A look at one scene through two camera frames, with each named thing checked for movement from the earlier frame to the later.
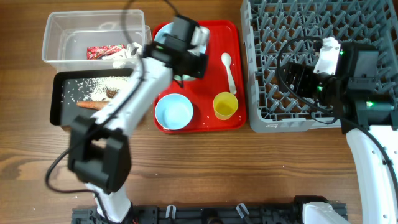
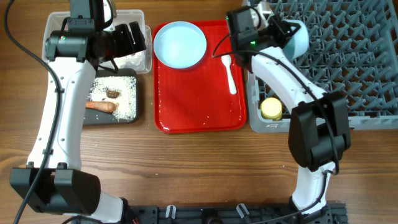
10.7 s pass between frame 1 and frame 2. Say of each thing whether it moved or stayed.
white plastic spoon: stayed
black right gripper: moved
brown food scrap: stayed
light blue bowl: moved
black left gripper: moved
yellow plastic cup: moved
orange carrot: stayed
